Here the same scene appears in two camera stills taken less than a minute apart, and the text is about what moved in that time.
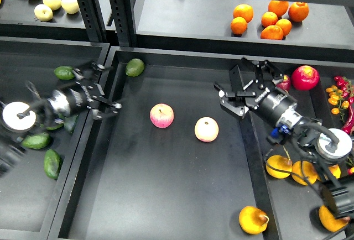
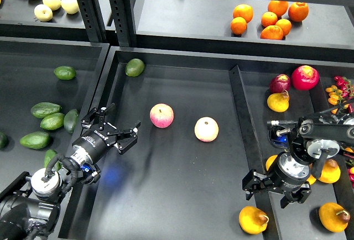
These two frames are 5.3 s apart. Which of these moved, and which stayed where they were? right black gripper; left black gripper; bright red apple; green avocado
Moved: left black gripper; right black gripper
Stayed: bright red apple; green avocado
